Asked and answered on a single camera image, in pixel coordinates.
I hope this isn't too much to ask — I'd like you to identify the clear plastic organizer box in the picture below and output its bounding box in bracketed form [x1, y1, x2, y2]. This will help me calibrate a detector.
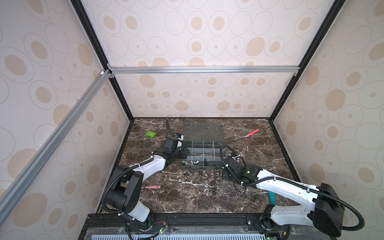
[180, 124, 225, 170]

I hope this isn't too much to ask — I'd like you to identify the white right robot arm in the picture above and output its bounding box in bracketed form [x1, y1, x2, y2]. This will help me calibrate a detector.
[222, 156, 345, 238]

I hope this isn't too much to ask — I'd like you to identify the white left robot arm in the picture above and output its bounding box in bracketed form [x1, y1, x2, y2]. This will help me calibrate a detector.
[101, 133, 189, 228]

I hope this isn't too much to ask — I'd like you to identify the green snack packet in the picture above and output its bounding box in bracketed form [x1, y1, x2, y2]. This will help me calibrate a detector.
[146, 131, 157, 138]

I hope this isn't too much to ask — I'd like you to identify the pink small tool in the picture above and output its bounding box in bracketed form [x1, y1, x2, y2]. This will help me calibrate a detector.
[145, 185, 161, 190]

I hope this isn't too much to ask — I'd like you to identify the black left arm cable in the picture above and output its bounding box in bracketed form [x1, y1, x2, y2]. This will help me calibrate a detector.
[101, 118, 175, 215]

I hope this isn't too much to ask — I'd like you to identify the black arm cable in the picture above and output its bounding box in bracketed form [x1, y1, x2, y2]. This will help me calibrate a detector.
[219, 145, 366, 232]
[101, 118, 175, 215]

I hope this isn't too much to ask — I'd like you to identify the teal tool handle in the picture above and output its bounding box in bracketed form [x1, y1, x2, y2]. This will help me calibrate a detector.
[268, 191, 277, 205]

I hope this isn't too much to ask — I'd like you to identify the silver aluminium frame bar back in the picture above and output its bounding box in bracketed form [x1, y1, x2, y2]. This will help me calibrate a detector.
[110, 66, 300, 75]

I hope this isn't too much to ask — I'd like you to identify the silver aluminium frame bar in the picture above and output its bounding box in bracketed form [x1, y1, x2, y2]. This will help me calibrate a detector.
[1, 69, 111, 224]
[110, 66, 300, 75]

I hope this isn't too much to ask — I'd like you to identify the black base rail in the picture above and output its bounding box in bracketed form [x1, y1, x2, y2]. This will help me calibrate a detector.
[80, 212, 337, 240]

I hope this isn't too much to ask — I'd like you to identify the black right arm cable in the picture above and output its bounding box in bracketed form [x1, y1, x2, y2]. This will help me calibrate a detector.
[219, 145, 366, 232]

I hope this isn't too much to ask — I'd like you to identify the silver aluminium frame bar left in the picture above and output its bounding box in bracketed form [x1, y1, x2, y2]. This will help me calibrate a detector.
[1, 69, 111, 224]

